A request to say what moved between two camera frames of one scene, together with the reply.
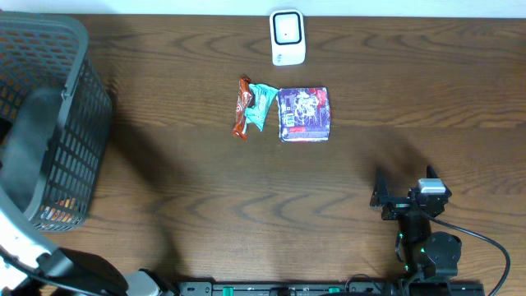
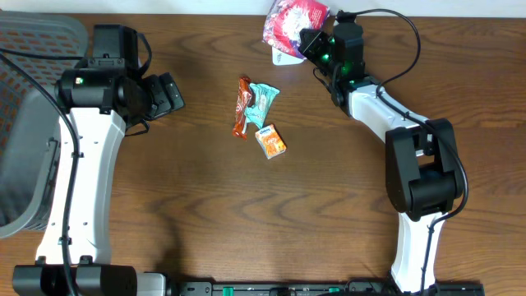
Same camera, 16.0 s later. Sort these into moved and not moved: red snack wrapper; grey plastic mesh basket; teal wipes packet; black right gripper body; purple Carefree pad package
Moved: purple Carefree pad package; black right gripper body
Not moved: grey plastic mesh basket; red snack wrapper; teal wipes packet
